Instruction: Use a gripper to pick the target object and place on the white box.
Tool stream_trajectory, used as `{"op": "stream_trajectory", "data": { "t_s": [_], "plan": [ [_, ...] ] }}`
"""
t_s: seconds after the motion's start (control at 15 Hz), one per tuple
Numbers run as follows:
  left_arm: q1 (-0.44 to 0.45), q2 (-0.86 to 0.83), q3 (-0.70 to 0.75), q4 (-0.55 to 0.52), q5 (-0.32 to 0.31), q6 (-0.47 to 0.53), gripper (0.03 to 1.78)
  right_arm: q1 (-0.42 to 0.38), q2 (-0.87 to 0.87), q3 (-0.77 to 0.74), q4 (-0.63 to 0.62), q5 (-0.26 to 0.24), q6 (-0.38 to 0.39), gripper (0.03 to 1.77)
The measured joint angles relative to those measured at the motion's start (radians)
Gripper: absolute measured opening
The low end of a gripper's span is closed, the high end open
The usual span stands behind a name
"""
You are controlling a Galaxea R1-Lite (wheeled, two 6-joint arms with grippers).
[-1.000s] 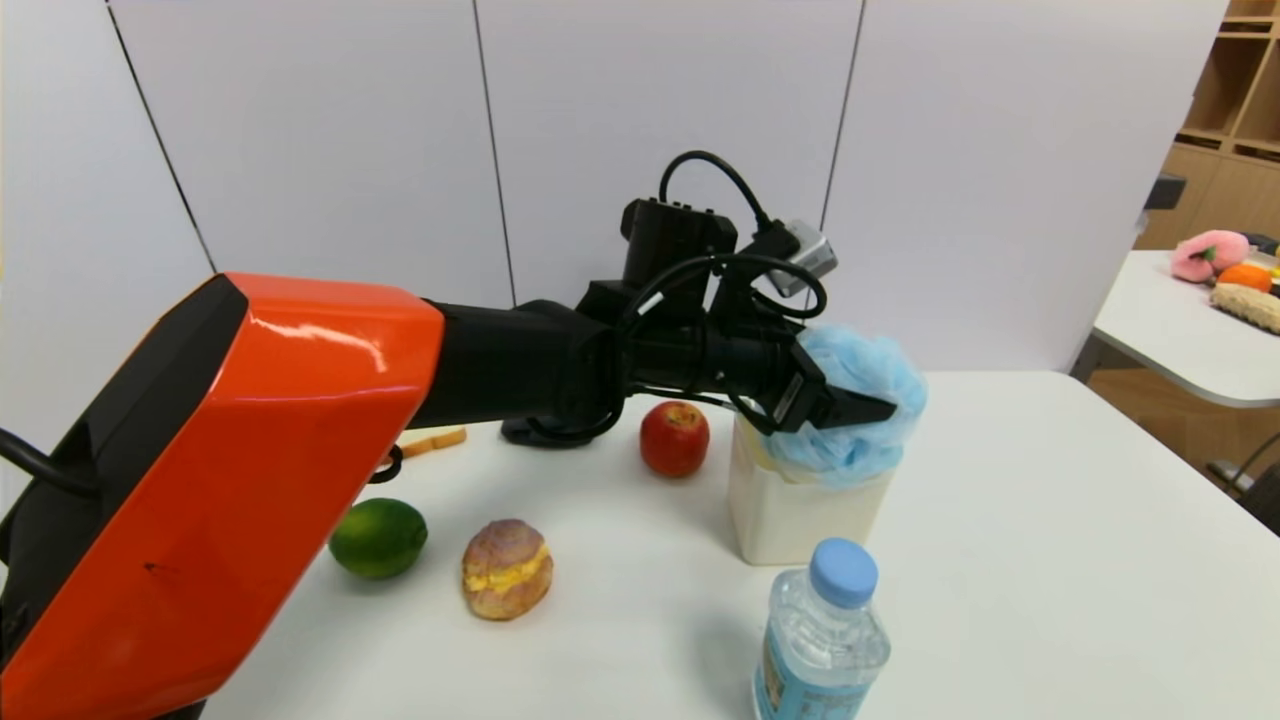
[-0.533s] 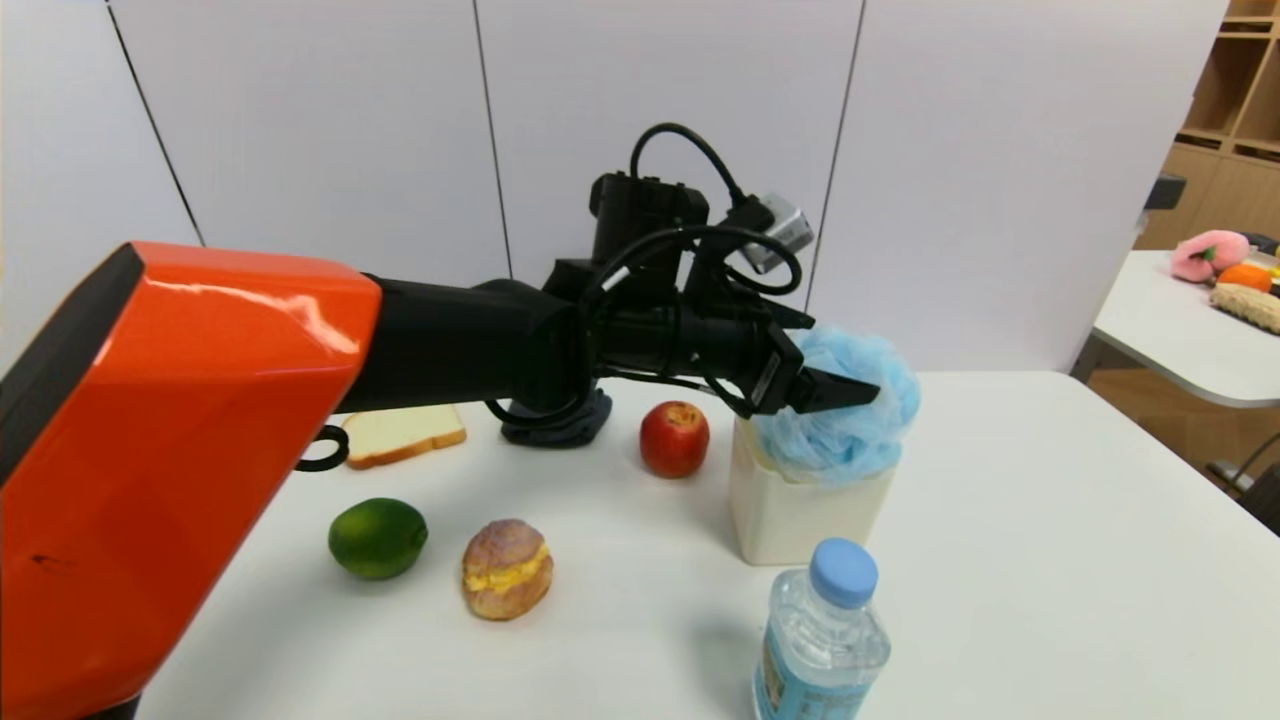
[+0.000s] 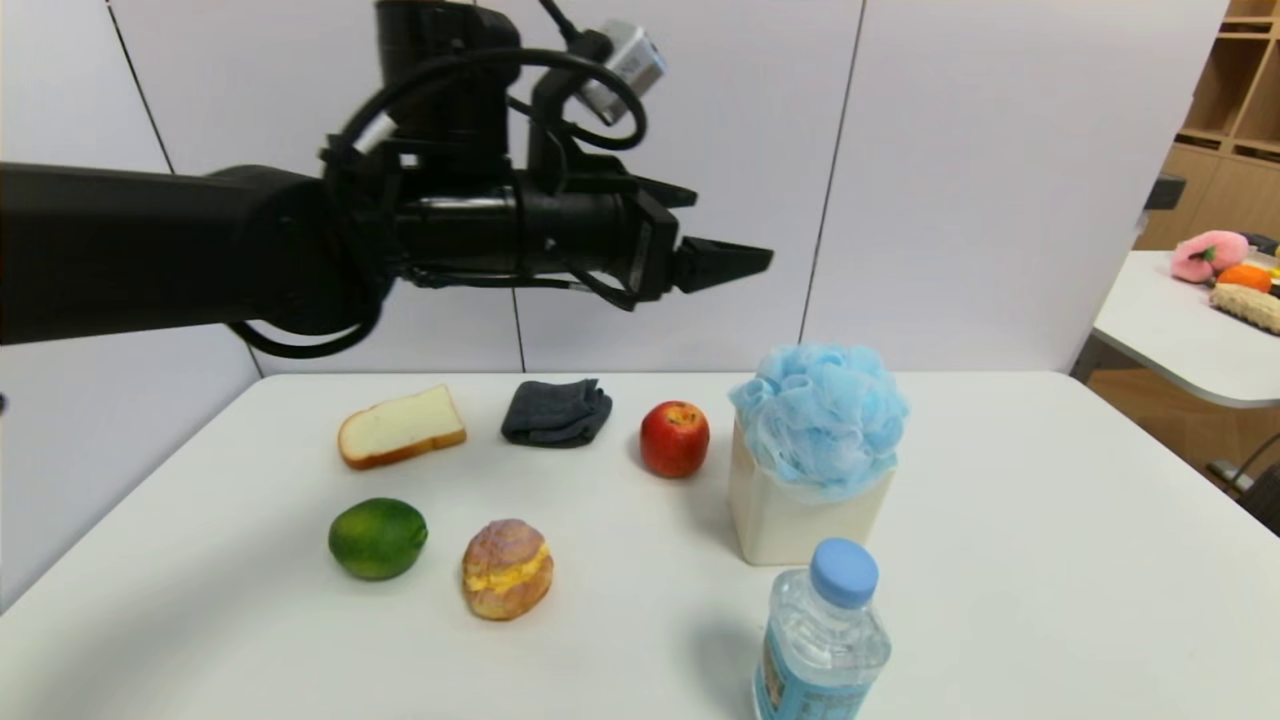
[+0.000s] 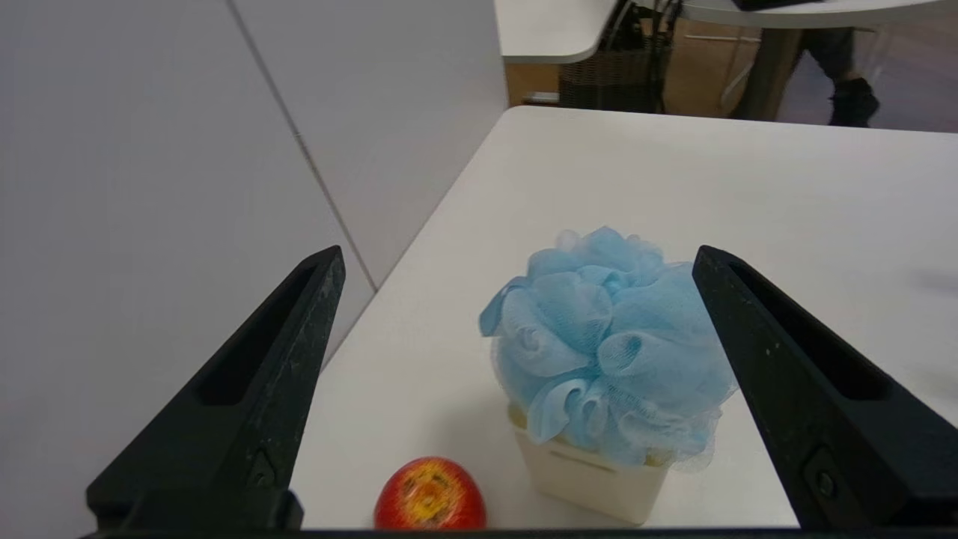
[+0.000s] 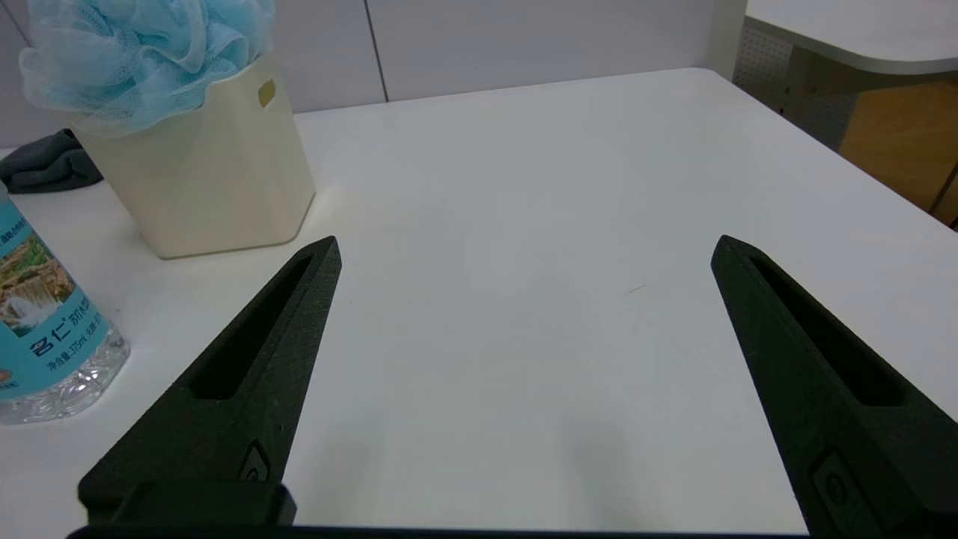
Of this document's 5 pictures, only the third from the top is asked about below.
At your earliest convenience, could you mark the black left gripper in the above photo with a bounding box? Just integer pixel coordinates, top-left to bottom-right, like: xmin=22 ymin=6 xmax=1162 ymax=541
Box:
xmin=516 ymin=176 xmax=775 ymax=305

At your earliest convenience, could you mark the light blue mesh bath loofah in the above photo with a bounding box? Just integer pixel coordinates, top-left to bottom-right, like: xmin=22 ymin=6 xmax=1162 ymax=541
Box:
xmin=728 ymin=344 xmax=910 ymax=502

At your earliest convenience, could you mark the cream white plastic box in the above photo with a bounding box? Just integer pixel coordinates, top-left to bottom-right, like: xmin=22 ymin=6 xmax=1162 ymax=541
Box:
xmin=727 ymin=418 xmax=897 ymax=568

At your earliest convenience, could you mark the red apple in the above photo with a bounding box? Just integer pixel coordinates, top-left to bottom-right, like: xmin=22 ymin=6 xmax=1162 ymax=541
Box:
xmin=640 ymin=400 xmax=712 ymax=480

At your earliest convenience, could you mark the folded dark grey cloth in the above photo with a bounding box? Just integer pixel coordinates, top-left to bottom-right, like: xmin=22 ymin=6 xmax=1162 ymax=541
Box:
xmin=500 ymin=378 xmax=615 ymax=449

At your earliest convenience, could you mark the white bread slice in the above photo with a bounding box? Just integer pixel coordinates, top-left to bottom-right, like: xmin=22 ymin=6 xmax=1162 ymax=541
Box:
xmin=337 ymin=384 xmax=469 ymax=471

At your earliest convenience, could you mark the cream puff pastry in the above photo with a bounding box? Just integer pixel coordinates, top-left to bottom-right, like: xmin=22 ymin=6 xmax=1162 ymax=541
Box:
xmin=461 ymin=518 xmax=556 ymax=622

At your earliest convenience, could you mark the water bottle with blue cap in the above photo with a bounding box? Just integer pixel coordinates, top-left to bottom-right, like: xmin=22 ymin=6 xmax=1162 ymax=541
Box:
xmin=753 ymin=537 xmax=892 ymax=720

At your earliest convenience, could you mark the green lime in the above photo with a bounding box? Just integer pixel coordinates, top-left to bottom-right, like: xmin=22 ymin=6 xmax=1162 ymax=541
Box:
xmin=328 ymin=497 xmax=430 ymax=582

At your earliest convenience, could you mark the white side table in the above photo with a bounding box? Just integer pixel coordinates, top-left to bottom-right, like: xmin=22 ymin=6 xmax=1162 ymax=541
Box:
xmin=1070 ymin=250 xmax=1280 ymax=410

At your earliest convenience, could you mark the pink plush peach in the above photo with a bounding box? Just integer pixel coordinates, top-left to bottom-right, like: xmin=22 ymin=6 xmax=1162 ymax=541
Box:
xmin=1170 ymin=231 xmax=1251 ymax=285

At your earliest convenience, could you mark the wooden shelf unit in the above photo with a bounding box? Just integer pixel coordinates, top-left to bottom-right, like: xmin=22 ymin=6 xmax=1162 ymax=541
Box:
xmin=1135 ymin=0 xmax=1280 ymax=252

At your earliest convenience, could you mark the dark chair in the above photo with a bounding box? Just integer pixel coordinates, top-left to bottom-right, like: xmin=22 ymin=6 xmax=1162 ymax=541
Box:
xmin=1205 ymin=432 xmax=1280 ymax=538

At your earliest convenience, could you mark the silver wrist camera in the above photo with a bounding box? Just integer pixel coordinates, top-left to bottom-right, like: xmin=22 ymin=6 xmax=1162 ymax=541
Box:
xmin=580 ymin=19 xmax=669 ymax=127

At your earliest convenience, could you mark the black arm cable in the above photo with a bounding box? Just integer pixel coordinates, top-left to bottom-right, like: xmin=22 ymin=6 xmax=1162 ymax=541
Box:
xmin=330 ymin=47 xmax=649 ymax=173

